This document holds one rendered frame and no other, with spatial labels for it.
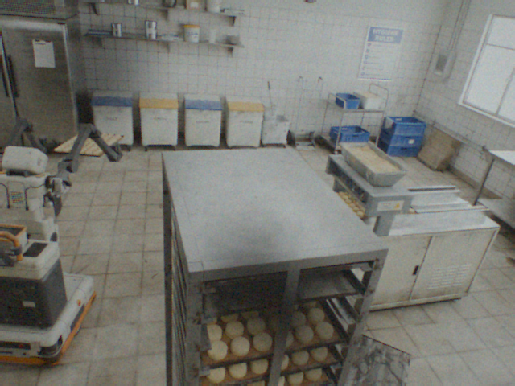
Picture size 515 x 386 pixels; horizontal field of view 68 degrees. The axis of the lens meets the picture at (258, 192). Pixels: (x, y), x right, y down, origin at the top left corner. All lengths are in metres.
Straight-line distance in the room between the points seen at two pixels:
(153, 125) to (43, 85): 1.46
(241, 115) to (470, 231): 3.69
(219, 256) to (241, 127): 5.21
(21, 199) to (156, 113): 3.34
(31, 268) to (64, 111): 3.38
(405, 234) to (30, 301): 2.56
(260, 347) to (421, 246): 2.34
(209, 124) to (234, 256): 5.11
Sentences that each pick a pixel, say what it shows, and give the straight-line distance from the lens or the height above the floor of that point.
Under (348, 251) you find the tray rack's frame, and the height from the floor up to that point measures 1.82.
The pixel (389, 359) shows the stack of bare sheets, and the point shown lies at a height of 0.02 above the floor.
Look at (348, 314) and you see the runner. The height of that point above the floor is 1.58.
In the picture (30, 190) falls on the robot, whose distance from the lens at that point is 2.76.
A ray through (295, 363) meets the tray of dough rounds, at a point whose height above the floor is 1.40.
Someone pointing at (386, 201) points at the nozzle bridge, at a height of 1.14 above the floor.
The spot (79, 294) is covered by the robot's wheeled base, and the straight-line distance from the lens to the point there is 3.14.
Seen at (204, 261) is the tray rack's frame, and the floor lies 1.82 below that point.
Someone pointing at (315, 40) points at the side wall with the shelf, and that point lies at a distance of 6.70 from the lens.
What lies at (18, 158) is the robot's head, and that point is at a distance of 2.80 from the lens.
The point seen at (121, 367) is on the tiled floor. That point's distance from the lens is 2.99.
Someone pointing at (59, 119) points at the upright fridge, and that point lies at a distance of 5.75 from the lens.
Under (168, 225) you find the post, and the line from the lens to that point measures 1.47.
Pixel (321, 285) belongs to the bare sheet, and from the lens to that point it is 1.05.
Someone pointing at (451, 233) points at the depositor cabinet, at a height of 0.81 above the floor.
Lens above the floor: 2.34
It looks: 28 degrees down
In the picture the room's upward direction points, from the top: 6 degrees clockwise
